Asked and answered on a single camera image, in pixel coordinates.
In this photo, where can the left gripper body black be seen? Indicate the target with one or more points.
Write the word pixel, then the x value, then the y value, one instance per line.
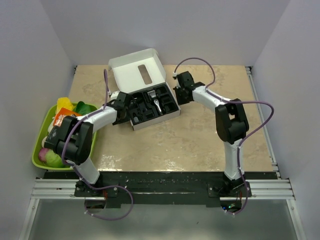
pixel 126 117

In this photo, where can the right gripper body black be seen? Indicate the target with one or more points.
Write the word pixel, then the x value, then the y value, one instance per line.
pixel 181 98

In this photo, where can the black silver hair clipper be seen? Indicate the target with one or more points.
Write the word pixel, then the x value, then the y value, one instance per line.
pixel 154 99

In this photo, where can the white cardboard box lid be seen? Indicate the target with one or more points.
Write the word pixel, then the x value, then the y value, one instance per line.
pixel 138 71

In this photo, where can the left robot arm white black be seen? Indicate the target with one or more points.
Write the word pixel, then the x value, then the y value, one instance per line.
pixel 72 140

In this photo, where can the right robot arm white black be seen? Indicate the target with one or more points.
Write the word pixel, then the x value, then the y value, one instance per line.
pixel 231 125

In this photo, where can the black plastic insert tray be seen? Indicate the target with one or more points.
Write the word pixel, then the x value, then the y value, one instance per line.
pixel 152 106

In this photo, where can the green plush toy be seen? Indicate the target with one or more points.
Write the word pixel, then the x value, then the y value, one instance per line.
pixel 82 108

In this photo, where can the yellow plush toy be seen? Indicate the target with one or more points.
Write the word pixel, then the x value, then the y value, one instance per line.
pixel 64 102

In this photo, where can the orange razor package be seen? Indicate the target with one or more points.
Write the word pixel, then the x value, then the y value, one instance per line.
pixel 64 112

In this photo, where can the black product box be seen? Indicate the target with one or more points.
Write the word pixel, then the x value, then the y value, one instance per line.
pixel 53 138

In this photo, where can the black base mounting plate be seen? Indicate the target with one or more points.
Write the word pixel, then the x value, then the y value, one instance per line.
pixel 153 188

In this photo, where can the light green ball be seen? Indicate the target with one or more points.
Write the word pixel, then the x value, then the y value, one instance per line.
pixel 53 160

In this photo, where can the pink ball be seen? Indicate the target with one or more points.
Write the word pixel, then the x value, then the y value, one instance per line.
pixel 42 154

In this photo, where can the green plastic tray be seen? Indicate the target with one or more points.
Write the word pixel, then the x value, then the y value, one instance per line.
pixel 44 131

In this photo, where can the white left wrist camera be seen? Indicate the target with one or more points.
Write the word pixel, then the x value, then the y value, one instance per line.
pixel 114 95

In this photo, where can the aluminium frame rail left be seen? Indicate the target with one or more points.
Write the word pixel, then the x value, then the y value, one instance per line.
pixel 46 189

